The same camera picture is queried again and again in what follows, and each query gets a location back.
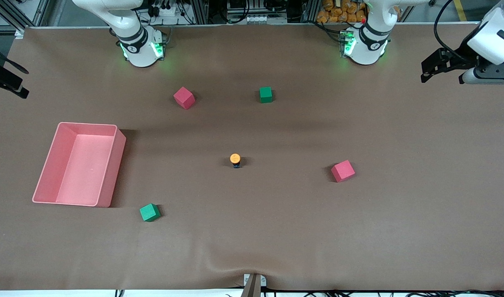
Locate pink plastic bin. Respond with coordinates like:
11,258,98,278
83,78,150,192
32,122,127,208

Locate bag of orange snacks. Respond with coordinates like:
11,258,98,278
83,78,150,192
316,0,368,24

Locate pink foam cube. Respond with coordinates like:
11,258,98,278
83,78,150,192
331,160,356,183
173,86,196,110

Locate white power strip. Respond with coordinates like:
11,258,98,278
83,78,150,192
152,0,179,18

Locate brown table mat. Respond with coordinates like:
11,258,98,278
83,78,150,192
0,21,504,292

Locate brown pointed bar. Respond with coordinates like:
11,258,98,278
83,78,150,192
240,275,262,297

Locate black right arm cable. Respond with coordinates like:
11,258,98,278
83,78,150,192
0,41,30,75

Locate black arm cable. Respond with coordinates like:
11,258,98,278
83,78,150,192
433,0,466,62
0,41,30,75

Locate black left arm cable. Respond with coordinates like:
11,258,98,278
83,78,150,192
433,0,466,62

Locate aluminium frame profile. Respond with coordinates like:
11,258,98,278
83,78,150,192
0,0,67,38
190,0,209,24

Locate small metal bracket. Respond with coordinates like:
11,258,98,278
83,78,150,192
243,273,267,287

